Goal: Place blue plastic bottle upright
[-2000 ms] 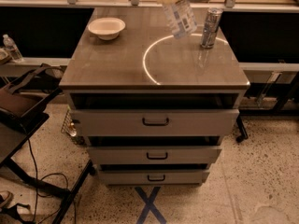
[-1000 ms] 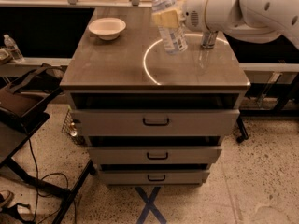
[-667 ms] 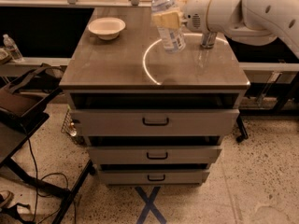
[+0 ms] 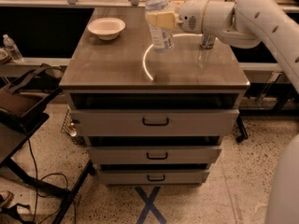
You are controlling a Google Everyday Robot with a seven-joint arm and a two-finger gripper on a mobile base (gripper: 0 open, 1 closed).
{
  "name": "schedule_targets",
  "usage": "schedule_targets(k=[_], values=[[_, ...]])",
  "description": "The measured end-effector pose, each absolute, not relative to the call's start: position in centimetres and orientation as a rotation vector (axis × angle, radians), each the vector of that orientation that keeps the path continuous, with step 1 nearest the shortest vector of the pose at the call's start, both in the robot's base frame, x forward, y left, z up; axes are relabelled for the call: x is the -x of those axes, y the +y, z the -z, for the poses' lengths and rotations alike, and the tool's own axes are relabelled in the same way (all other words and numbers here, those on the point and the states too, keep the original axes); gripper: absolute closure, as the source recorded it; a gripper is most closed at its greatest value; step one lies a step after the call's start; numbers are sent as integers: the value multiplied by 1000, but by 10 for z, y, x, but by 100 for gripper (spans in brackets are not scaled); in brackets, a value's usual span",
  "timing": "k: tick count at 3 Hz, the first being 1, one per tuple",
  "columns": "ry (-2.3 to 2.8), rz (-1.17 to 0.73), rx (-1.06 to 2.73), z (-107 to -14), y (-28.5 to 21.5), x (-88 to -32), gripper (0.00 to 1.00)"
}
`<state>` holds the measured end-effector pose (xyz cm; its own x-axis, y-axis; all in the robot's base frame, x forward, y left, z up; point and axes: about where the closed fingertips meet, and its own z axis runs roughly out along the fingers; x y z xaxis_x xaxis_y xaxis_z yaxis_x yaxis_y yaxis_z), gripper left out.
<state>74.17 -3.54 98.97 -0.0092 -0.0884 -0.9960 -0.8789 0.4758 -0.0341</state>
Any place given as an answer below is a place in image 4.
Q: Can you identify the silver drink can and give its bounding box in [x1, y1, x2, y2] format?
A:
[201, 34, 216, 49]

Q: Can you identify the white paper bowl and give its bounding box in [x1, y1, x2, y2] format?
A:
[88, 18, 125, 41]

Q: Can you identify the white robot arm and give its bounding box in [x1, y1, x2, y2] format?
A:
[146, 0, 299, 224]

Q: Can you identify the grey drawer cabinet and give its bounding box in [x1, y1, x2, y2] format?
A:
[60, 7, 249, 173]

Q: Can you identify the small background water bottle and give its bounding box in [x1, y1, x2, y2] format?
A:
[3, 35, 23, 63]

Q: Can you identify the black caster leg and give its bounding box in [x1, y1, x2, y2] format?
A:
[236, 116, 249, 143]

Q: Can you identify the clear plastic water bottle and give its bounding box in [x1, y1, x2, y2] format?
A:
[145, 0, 174, 52]

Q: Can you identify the blue tape cross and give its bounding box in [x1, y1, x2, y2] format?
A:
[135, 187, 166, 224]

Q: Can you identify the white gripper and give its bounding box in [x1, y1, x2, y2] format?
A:
[145, 0, 208, 34]

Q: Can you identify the wire mesh basket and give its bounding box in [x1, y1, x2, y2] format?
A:
[61, 111, 85, 146]

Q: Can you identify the black cart with bag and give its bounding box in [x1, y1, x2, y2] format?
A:
[0, 63, 94, 224]

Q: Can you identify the black floor cable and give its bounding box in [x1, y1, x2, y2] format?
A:
[18, 124, 78, 224]

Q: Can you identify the top grey drawer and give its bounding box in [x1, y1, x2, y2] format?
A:
[71, 109, 239, 137]

